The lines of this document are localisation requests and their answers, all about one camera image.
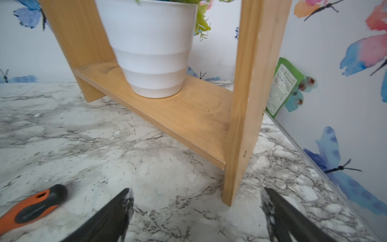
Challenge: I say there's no green orange artificial plant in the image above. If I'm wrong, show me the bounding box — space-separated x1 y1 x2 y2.
135 0 235 40

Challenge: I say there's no white flower pot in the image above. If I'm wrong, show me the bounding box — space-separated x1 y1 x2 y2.
95 1 198 98

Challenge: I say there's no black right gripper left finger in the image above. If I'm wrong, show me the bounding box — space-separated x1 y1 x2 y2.
63 188 134 242

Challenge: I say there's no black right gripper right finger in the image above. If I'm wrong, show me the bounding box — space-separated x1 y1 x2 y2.
261 188 334 242

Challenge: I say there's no orange black screwdriver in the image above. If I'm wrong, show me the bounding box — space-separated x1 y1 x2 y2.
1 184 69 235

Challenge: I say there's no wooden desktop shelf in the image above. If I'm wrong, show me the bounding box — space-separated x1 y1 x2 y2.
40 1 292 206

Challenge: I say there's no green paper card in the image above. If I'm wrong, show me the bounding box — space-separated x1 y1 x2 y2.
266 57 305 118

